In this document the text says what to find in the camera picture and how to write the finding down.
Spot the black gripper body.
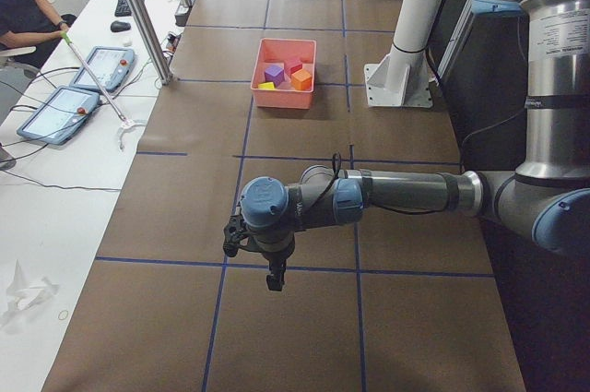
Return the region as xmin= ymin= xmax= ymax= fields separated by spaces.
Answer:
xmin=262 ymin=244 xmax=295 ymax=272

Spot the yellow foam block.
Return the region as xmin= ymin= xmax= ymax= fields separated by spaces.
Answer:
xmin=257 ymin=81 xmax=276 ymax=90

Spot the orange foam block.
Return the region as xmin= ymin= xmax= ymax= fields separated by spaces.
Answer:
xmin=290 ymin=69 xmax=313 ymax=91

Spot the purple foam block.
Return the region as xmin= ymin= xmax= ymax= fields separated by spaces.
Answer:
xmin=264 ymin=65 xmax=284 ymax=87

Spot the red foam block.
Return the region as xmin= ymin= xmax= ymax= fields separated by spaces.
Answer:
xmin=283 ymin=56 xmax=303 ymax=77

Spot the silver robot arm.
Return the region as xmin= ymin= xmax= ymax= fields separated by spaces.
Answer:
xmin=223 ymin=0 xmax=589 ymax=291

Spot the pink plastic bin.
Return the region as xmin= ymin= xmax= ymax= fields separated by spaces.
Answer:
xmin=251 ymin=38 xmax=316 ymax=110

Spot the crumpled white tissue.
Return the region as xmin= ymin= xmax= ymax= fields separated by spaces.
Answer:
xmin=1 ymin=260 xmax=61 ymax=333

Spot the far teach pendant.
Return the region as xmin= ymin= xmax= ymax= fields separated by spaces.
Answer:
xmin=70 ymin=46 xmax=136 ymax=92

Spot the teach pendant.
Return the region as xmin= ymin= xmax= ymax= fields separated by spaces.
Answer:
xmin=70 ymin=46 xmax=136 ymax=92
xmin=17 ymin=86 xmax=100 ymax=145

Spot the near teach pendant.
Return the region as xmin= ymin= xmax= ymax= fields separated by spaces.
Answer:
xmin=17 ymin=86 xmax=100 ymax=145

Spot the black computer mouse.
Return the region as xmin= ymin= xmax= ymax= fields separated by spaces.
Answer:
xmin=110 ymin=20 xmax=131 ymax=33

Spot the long metal rod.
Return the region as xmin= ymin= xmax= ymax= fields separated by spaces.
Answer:
xmin=60 ymin=30 xmax=136 ymax=130

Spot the seated person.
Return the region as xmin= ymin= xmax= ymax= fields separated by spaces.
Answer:
xmin=1 ymin=0 xmax=77 ymax=68

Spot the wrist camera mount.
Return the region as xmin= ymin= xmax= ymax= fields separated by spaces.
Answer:
xmin=222 ymin=214 xmax=251 ymax=258

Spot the black camera cable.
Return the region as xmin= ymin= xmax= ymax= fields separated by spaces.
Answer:
xmin=294 ymin=151 xmax=443 ymax=232

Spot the white mast base bracket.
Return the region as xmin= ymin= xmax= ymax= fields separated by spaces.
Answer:
xmin=363 ymin=46 xmax=432 ymax=108

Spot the aluminium frame post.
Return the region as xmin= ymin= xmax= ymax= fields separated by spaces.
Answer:
xmin=128 ymin=0 xmax=172 ymax=86

